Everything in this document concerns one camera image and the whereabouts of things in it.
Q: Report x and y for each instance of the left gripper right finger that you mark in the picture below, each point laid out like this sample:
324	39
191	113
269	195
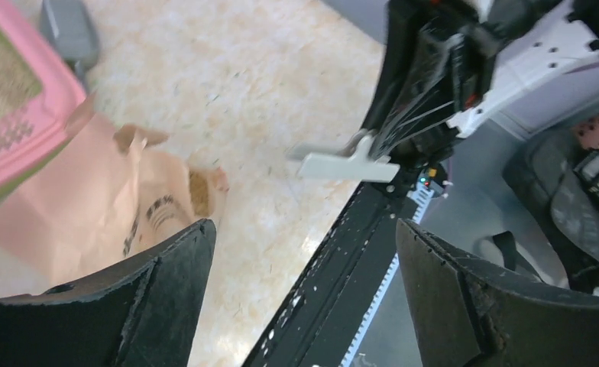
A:
467	311

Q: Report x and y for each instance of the pink cat litter bag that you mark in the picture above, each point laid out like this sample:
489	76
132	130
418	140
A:
109	194

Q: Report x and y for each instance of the white bag sealing clip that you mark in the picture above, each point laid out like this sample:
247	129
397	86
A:
351	161

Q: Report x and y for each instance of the metal litter scoop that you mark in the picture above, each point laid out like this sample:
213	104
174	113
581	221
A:
70	30

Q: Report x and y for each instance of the pink and green litter box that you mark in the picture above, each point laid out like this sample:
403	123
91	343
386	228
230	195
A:
34	133

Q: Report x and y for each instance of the black bag beside table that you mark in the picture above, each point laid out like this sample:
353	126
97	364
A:
542	176

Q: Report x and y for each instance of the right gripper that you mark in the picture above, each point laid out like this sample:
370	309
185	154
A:
439	61

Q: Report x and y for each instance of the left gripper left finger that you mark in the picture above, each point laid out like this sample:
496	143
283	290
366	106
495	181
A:
142	311

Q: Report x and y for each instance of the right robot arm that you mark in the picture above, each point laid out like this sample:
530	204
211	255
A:
568	44

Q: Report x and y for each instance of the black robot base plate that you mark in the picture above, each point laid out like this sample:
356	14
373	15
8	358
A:
323	318

